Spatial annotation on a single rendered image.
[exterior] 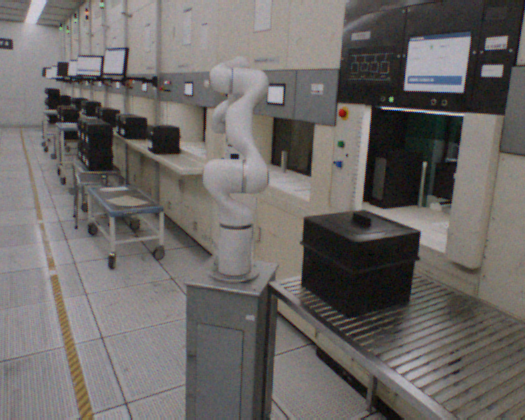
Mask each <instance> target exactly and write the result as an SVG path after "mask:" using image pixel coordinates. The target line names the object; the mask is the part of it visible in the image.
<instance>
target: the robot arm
mask: <svg viewBox="0 0 525 420"><path fill-rule="evenodd" d="M208 83H209V86H210V88H211V89H212V90H214V91H215V92H218V93H224V94H228V100H227V101H225V102H223V103H220V104H219V105H218V106H217V107H216V108H215V109H214V111H213V114H212V122H211V123H212V131H213V132H214V133H216V134H225V135H226V139H228V140H225V143H227V144H229V145H226V146H225V150H224V157H222V158H221V159H213V160H210V161H208V162H207V163H206V164H205V166H204V167H203V170H202V182H203V185H204V187H205V188H206V190H207V191H208V193H209V194H210V195H211V196H212V198H213V199H214V200H215V202H216V204H217V206H218V210H219V234H218V259H216V258H214V261H213V264H212V265H210V266H209V268H208V274H209V276H210V278H212V279H213V280H216V281H219V282H224V283H245V282H249V281H252V280H254V279H256V278H257V277H258V276H259V267H258V266H257V265H256V264H255V263H251V243H252V222H253V213H252V209H251V208H250V207H249V206H248V205H246V204H243V203H241V202H239V201H237V200H235V199H233V198H232V197H231V196H230V194H231V193H240V194H257V193H260V192H263V191H264V190H265V189H266V188H267V186H268V182H269V173H268V170H267V167H266V165H265V163H264V161H263V159H262V157H261V155H260V154H259V152H258V150H257V148H256V146H255V143H254V140H253V131H252V115H253V109H254V108H255V107H256V105H257V104H258V103H259V102H260V101H261V100H262V99H263V98H264V97H265V95H266V94H267V91H268V86H270V83H269V78H267V76H266V74H265V73H264V72H263V71H261V70H258V69H251V68H250V65H249V63H248V61H247V60H246V59H245V58H244V57H242V56H237V57H235V58H234V59H232V60H231V61H226V62H222V63H220V64H218V65H216V66H214V67H213V68H212V70H211V71H210V73H209V76H208ZM224 116H226V118H223V117H224Z"/></svg>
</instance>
